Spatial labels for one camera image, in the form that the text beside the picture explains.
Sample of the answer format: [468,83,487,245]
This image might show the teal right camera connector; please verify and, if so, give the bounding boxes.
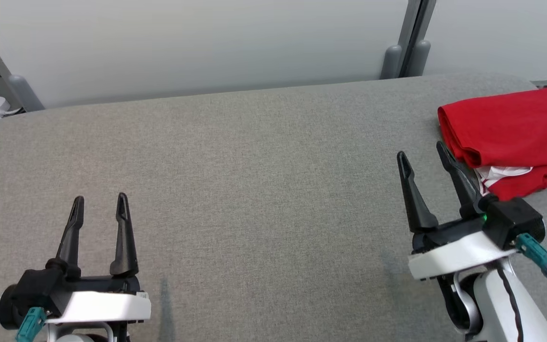
[515,233,547,280]

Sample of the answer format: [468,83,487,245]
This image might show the red shorts with white stripe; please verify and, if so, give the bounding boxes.
[487,161,547,201]

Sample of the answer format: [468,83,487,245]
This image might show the red jersey with white sleeves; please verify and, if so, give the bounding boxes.
[437,87,547,190]

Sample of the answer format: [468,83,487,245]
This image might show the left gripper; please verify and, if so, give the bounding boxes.
[45,192,152,325]

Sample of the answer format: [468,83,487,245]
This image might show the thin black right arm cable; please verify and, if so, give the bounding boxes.
[493,261,525,342]

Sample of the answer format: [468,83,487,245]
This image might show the grey partition post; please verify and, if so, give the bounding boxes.
[404,0,438,77]
[380,0,421,80]
[0,12,45,111]

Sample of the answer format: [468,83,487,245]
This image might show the teal left camera connector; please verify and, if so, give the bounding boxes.
[15,306,47,342]

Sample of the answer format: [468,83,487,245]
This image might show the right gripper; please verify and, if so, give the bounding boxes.
[396,141,517,281]

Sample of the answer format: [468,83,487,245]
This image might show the teal camera connector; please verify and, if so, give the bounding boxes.
[15,306,47,342]
[515,233,547,280]

